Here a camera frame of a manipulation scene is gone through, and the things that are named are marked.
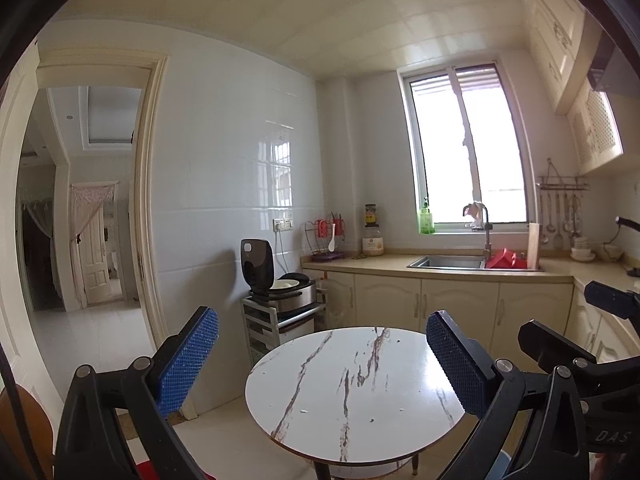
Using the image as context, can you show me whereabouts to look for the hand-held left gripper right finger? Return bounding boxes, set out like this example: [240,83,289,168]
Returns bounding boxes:
[426,310,593,480]

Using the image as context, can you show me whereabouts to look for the black range hood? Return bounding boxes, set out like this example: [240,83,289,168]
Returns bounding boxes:
[587,35,640,96]

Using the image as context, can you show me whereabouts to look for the wooden cutting board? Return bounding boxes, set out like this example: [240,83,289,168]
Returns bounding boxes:
[527,221,542,271]

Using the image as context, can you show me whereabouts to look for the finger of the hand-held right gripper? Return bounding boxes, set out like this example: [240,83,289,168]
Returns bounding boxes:
[517,320,640,400]
[584,281,640,319]

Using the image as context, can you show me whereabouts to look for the metal wall utensil rack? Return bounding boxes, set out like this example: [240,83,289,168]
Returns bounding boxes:
[537,157,591,191]

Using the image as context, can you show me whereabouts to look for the cream door frame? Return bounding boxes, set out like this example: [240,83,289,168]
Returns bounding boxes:
[36,50,169,357]

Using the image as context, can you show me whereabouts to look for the wire dish rack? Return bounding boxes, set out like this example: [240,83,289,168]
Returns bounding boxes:
[305,212,346,262]

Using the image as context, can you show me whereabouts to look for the white trolley rack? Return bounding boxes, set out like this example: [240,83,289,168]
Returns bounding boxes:
[241,285,329,357]

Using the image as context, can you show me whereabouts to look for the green dish soap bottle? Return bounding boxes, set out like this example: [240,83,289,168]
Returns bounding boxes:
[418,197,436,235]

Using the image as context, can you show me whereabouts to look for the clear storage jar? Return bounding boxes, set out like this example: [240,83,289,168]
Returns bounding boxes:
[362,227,386,257]

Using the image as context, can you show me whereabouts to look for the black silver rice cooker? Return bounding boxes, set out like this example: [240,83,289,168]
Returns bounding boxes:
[240,238,319,314]

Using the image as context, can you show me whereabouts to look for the steel sink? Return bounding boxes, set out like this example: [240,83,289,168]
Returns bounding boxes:
[406,254,544,272]

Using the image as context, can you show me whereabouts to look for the round marble table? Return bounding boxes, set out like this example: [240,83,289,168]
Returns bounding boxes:
[244,326,468,480]

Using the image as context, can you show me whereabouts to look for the row of hanging metal utensils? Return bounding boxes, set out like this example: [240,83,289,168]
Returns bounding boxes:
[537,188,586,251]

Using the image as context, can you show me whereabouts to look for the pink lace curtain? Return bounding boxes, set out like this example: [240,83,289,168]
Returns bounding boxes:
[70,183,119,242]

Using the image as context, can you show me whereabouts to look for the stack of white bowls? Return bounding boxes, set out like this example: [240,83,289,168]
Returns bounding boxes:
[570,234,597,263]

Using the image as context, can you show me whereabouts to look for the white panel door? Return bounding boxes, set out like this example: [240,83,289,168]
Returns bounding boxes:
[70,182,121,306]

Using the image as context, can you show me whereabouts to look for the window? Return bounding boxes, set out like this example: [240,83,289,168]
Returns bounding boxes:
[397,62,536,235]

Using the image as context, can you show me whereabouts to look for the beige kitchen countertop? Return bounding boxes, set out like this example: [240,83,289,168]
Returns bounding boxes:
[300,252,640,292]

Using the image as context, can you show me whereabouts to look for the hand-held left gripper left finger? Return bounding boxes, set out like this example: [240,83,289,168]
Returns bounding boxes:
[54,306,220,480]

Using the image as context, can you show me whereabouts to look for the cream upper cabinets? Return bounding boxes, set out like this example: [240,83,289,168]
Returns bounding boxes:
[520,0,626,177]

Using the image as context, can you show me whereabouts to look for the red object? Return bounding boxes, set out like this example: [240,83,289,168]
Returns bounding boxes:
[134,457,174,480]

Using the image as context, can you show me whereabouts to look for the metal faucet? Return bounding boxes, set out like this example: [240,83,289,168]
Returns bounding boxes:
[467,204,494,262]

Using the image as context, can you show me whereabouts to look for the red basin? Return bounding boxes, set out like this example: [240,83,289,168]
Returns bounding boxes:
[486,247,529,270]

